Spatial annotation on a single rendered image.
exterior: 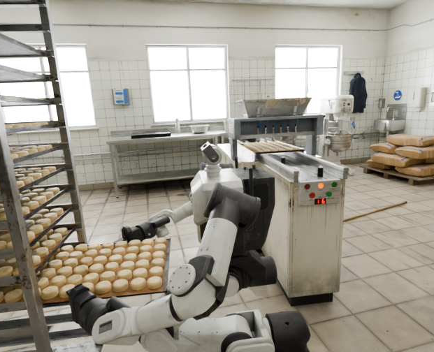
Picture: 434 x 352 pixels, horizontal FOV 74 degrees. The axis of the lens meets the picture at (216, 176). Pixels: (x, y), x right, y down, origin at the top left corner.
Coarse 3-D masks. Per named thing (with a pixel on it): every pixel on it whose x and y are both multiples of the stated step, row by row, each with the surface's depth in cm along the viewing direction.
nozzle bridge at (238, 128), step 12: (228, 120) 249; (240, 120) 221; (252, 120) 222; (264, 120) 232; (276, 120) 233; (288, 120) 234; (300, 120) 235; (312, 120) 236; (228, 132) 254; (240, 132) 232; (252, 132) 233; (264, 132) 234; (276, 132) 235; (300, 132) 232; (312, 132) 234; (312, 144) 243
